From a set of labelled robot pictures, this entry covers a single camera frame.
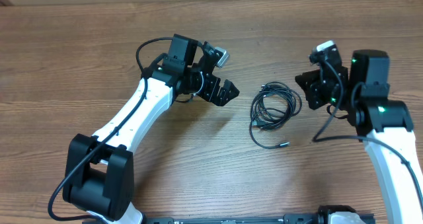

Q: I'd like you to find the black cable bundle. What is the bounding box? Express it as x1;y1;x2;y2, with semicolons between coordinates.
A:
249;81;303;150

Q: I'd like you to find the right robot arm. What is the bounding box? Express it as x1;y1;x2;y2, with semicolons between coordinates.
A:
295;40;422;223

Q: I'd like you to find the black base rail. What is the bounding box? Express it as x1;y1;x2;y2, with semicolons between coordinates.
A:
142;213;325;224

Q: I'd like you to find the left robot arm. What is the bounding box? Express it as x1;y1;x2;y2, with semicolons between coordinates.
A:
48;34;239;223

